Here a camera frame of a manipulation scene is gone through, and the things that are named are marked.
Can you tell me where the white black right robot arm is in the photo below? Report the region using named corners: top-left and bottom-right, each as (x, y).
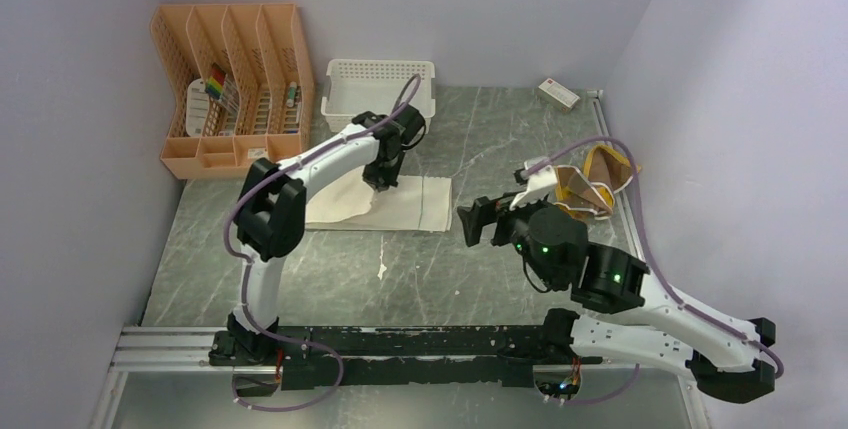
top-left (457, 193), bottom-right (785, 404)

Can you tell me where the white towel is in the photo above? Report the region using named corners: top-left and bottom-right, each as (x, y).
top-left (306, 170), bottom-right (452, 232)

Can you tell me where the aluminium side rail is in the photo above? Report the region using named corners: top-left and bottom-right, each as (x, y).
top-left (586, 88), bottom-right (647, 262)

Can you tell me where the white plastic basket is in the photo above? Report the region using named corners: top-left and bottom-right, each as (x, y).
top-left (321, 59), bottom-right (436, 133)

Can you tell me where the small white label tag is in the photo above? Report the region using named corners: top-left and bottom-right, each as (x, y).
top-left (246, 148), bottom-right (268, 160)

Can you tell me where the white tag card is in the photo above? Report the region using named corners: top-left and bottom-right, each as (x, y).
top-left (185, 78), bottom-right (210, 137)

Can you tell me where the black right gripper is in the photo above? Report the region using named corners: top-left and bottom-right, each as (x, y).
top-left (457, 186), bottom-right (558, 288)

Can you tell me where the small white red box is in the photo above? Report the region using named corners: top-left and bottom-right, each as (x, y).
top-left (535, 78), bottom-right (580, 112)

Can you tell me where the rainbow colour swatch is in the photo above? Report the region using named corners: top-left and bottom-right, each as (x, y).
top-left (205, 63), bottom-right (227, 100)

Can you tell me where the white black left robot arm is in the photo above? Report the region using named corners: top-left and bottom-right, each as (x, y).
top-left (209, 105), bottom-right (426, 366)

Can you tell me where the orange plastic file organizer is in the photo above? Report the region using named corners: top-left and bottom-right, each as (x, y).
top-left (150, 3), bottom-right (315, 180)

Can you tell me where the brown and yellow towel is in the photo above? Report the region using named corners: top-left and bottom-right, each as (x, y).
top-left (554, 144), bottom-right (642, 221)

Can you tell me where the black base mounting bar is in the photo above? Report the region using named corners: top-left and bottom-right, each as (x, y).
top-left (208, 325), bottom-right (583, 390)

